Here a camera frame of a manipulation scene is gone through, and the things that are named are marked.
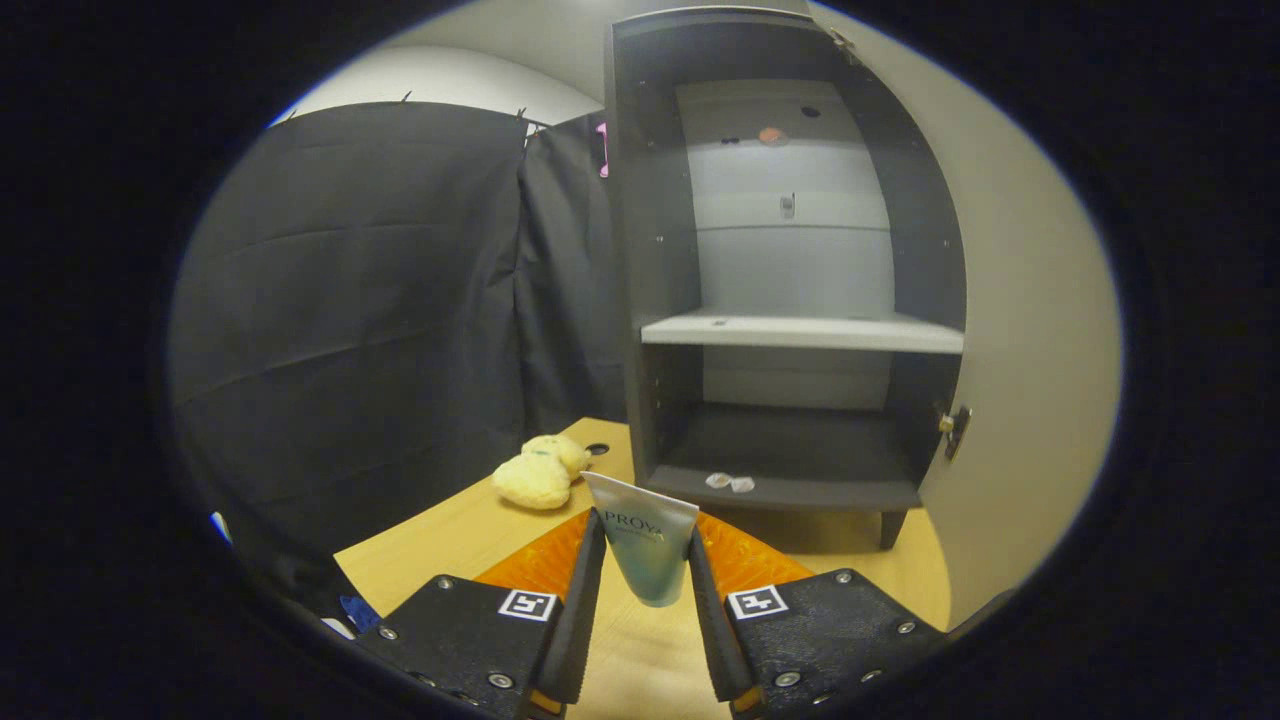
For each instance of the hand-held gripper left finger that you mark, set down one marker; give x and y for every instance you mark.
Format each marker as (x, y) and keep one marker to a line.
(480, 635)

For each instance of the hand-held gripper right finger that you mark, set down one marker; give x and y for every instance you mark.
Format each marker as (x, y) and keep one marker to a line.
(830, 635)

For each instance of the white teal cosmetic tube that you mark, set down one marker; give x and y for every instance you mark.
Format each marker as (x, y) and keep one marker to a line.
(645, 550)

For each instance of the blue cloth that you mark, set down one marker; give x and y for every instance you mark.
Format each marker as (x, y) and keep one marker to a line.
(360, 612)

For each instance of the yellow plush toy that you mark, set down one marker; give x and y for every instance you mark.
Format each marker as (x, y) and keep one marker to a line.
(535, 480)

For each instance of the clear plastic wrapper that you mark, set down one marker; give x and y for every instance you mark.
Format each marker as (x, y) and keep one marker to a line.
(730, 482)

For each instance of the metal door hinge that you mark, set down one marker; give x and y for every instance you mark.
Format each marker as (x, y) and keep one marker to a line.
(955, 430)
(842, 40)

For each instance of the white cabinet shelf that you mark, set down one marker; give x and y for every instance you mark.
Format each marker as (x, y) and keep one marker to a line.
(800, 332)

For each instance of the black backdrop cloth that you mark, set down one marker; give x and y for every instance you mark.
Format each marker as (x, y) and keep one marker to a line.
(350, 300)

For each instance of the dark frame cabinet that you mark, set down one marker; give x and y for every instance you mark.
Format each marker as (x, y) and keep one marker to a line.
(650, 200)

